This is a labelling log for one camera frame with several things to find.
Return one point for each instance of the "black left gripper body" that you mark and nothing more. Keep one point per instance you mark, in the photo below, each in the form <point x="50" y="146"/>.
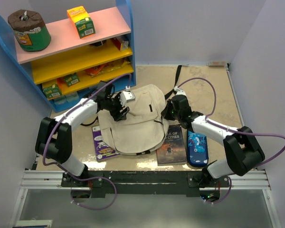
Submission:
<point x="114" y="106"/>

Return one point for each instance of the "small white orange label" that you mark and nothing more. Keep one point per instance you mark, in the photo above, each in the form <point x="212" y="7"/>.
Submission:
<point x="217" y="64"/>

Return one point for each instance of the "beige canvas backpack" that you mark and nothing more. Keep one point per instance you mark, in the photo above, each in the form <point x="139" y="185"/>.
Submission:
<point x="144" y="128"/>

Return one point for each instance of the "yellow snack bag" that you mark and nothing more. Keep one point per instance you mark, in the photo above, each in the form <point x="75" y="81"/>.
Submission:
<point x="114" y="65"/>

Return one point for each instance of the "purple treehouse paperback book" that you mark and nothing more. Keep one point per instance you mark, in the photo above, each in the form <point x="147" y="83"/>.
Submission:
<point x="102" y="150"/>

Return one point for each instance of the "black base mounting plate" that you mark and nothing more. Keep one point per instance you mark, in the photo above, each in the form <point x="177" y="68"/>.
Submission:
<point x="188" y="183"/>

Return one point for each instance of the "orange green sponge box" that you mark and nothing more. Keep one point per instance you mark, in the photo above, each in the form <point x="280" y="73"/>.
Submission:
<point x="82" y="22"/>

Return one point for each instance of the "brown green toilet roll pack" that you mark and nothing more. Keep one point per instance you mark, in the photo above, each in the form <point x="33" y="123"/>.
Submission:
<point x="29" y="30"/>

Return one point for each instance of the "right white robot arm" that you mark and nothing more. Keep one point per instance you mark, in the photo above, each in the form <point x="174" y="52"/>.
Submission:
<point x="242" y="150"/>

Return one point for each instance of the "blue pencil case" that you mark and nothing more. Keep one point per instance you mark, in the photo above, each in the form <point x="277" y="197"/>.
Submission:
<point x="197" y="149"/>

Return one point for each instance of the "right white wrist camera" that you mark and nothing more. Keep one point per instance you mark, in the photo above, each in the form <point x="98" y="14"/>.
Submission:
<point x="178" y="91"/>

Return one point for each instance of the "black object on shelf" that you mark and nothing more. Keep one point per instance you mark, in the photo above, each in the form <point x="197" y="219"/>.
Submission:
<point x="98" y="44"/>

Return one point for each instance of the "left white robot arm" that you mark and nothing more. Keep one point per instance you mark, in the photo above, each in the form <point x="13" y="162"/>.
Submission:
<point x="54" y="140"/>

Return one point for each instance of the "orange snack packet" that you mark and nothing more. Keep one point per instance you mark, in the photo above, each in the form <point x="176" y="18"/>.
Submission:
<point x="94" y="71"/>

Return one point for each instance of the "green sponge box middle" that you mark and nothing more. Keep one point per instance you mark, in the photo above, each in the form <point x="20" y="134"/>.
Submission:
<point x="71" y="79"/>

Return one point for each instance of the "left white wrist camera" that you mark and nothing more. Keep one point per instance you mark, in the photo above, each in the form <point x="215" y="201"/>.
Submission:
<point x="126" y="97"/>

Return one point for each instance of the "red white small box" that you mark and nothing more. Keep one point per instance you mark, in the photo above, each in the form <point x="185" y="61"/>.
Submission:
<point x="120" y="42"/>

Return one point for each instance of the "dark tale of two cities book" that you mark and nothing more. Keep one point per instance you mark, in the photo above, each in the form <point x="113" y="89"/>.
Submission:
<point x="172" y="151"/>

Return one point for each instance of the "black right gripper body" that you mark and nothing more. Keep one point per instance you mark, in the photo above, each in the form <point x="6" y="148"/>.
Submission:
<point x="170" y="113"/>

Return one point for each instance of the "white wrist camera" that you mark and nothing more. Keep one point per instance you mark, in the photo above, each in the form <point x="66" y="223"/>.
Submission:
<point x="126" y="97"/>
<point x="178" y="91"/>

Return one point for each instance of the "green sponge box left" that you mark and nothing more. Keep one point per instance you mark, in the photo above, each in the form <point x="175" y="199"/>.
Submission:
<point x="52" y="91"/>

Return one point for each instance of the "blue wooden shelf unit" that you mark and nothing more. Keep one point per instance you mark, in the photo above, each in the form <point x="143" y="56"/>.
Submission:
<point x="22" y="74"/>

